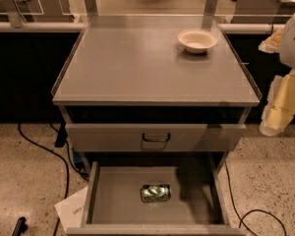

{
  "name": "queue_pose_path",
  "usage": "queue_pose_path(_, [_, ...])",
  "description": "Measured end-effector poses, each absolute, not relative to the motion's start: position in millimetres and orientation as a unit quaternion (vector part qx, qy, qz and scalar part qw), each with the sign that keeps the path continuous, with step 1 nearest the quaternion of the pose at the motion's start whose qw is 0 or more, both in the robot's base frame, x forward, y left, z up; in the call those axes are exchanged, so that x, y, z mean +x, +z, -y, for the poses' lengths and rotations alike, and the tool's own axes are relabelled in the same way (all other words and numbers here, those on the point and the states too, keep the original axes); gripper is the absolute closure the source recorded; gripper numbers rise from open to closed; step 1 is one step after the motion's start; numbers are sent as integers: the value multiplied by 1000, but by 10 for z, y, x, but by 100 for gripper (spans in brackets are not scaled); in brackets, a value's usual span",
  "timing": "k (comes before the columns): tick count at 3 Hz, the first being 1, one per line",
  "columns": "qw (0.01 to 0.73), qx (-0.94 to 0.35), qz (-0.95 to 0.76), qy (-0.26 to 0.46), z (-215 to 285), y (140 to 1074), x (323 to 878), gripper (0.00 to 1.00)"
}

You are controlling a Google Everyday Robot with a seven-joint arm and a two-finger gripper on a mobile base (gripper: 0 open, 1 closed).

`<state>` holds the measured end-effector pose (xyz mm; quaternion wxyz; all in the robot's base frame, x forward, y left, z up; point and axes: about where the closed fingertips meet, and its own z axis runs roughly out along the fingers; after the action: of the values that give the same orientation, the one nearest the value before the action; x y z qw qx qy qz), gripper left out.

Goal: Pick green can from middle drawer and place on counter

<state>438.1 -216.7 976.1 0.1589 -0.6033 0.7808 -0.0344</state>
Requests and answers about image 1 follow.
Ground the white paper bowl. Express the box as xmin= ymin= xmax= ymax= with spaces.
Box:
xmin=178 ymin=29 xmax=218 ymax=54

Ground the white horizontal rail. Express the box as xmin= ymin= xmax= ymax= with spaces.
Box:
xmin=0 ymin=22 xmax=284 ymax=34

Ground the black cable floor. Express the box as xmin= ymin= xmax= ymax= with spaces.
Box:
xmin=224 ymin=162 xmax=288 ymax=236
xmin=17 ymin=123 xmax=90 ymax=236

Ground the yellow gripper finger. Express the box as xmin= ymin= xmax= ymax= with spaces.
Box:
xmin=259 ymin=29 xmax=283 ymax=53
xmin=260 ymin=69 xmax=295 ymax=137

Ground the white paper sheet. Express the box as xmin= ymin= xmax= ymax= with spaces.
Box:
xmin=54 ymin=187 xmax=88 ymax=231

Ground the open grey middle drawer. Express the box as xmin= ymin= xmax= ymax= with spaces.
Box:
xmin=66 ymin=159 xmax=246 ymax=236

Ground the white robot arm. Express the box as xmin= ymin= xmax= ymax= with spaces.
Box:
xmin=259 ymin=13 xmax=295 ymax=137

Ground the grey drawer cabinet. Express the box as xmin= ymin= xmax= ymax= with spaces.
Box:
xmin=50 ymin=14 xmax=263 ymax=236

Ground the crushed green can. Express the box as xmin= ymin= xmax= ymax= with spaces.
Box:
xmin=141 ymin=184 xmax=171 ymax=203

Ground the black cable right floor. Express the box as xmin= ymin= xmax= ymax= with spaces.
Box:
xmin=224 ymin=162 xmax=288 ymax=236

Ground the grey top drawer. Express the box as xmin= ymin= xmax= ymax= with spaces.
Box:
xmin=66 ymin=124 xmax=246 ymax=152

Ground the left background grey desk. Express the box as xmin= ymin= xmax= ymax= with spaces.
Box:
xmin=0 ymin=0 xmax=74 ymax=23

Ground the black object on floor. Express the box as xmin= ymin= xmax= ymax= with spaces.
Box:
xmin=12 ymin=216 xmax=28 ymax=236

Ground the black drawer handle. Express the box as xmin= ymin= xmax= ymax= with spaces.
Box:
xmin=142 ymin=133 xmax=171 ymax=143

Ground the black cable left floor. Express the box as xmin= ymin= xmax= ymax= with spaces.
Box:
xmin=17 ymin=123 xmax=90 ymax=236

